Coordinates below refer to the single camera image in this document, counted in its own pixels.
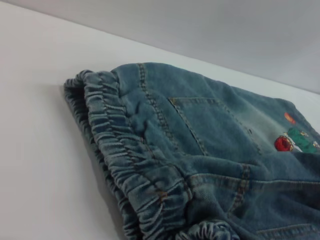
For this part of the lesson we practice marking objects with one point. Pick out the blue denim shorts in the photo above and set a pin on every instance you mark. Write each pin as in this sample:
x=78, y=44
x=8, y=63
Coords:
x=200, y=160

